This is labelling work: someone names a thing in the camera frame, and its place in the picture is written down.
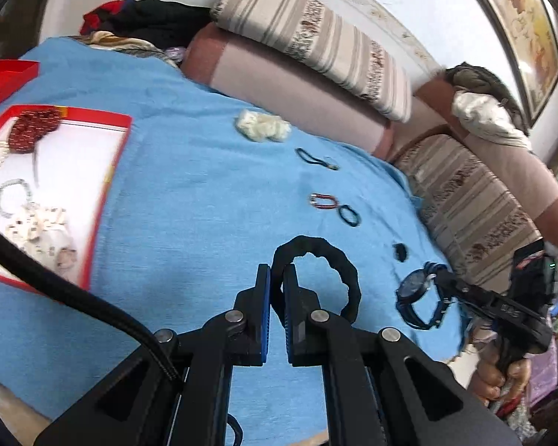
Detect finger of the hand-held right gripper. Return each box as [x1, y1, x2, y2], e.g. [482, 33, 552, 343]
[430, 267, 499, 310]

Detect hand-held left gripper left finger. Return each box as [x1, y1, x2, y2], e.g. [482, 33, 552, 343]
[35, 263, 273, 446]

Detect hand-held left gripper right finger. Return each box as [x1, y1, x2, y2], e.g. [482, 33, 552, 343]
[281, 263, 522, 446]

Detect dark blue wrist watch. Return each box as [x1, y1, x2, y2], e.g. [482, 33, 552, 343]
[395, 262, 461, 329]

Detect red box white inside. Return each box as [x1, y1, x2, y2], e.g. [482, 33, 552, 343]
[0, 104, 133, 291]

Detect white scrunchie black dots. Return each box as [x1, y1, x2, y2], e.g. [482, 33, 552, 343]
[4, 202, 70, 254]

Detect dark red dotted scrunchie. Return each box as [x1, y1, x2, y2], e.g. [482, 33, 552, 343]
[7, 107, 61, 153]

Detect person's right hand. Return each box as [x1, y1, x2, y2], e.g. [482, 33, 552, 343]
[469, 325, 533, 410]

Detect striped floral cushion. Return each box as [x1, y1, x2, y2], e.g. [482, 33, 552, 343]
[393, 135, 547, 284]
[209, 0, 414, 122]

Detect pink bolster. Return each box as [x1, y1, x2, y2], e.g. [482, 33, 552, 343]
[416, 72, 558, 252]
[181, 23, 395, 159]

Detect blue towel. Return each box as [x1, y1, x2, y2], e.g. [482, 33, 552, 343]
[0, 36, 470, 437]

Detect white cloth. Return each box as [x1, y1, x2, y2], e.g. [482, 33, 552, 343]
[451, 90, 533, 149]

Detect cream dotted scrunchie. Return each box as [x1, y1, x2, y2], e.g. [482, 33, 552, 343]
[235, 109, 291, 142]

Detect dark green cloth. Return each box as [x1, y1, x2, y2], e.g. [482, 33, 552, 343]
[444, 62, 524, 112]

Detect beige patterned cloth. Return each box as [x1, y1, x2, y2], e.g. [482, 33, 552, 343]
[77, 32, 182, 68]

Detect pile of dark clothes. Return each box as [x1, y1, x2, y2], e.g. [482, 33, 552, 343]
[79, 0, 212, 45]

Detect red box lid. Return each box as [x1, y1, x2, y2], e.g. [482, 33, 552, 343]
[0, 59, 40, 110]

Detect red bead bracelet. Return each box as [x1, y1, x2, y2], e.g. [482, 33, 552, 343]
[309, 193, 339, 210]

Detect black hair tie with charm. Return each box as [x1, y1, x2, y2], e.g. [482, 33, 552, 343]
[295, 148, 340, 171]

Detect black cable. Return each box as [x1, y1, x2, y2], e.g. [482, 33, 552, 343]
[0, 218, 187, 384]

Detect framed wall picture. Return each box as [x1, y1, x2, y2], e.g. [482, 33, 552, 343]
[456, 0, 558, 126]

